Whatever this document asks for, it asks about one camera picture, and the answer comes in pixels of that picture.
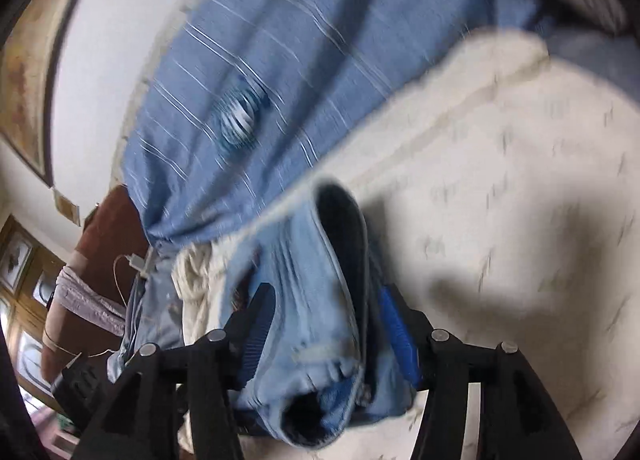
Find blue-grey bedsheet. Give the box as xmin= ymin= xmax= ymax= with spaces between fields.
xmin=539 ymin=15 xmax=640 ymax=107

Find wooden glass-door cabinet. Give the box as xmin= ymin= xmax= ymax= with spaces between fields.
xmin=0 ymin=214 xmax=68 ymax=396

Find brown wooden headboard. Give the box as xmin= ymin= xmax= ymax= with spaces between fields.
xmin=40 ymin=184 xmax=151 ymax=381

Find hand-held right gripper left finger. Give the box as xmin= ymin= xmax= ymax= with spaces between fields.
xmin=75 ymin=283 xmax=279 ymax=460

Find white charger cable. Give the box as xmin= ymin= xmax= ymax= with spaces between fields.
xmin=112 ymin=253 xmax=153 ymax=311

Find framed wall picture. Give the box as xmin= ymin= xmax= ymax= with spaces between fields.
xmin=0 ymin=0 xmax=111 ymax=189

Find small wall plate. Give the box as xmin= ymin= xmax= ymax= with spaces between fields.
xmin=52 ymin=189 xmax=82 ymax=227

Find light blue denim pants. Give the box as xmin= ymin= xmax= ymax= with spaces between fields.
xmin=226 ymin=177 xmax=427 ymax=450

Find white lace cloth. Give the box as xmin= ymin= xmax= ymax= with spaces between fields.
xmin=52 ymin=264 xmax=128 ymax=338

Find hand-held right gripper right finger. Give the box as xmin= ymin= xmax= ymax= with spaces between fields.
xmin=376 ymin=284 xmax=584 ymax=460

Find grey star-print cloth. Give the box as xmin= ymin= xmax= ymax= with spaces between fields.
xmin=106 ymin=249 xmax=187 ymax=383

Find blue plaid duvet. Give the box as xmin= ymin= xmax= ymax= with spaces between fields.
xmin=120 ymin=0 xmax=547 ymax=252

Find cream leaf-print blanket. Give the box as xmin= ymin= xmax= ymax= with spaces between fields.
xmin=172 ymin=28 xmax=640 ymax=460

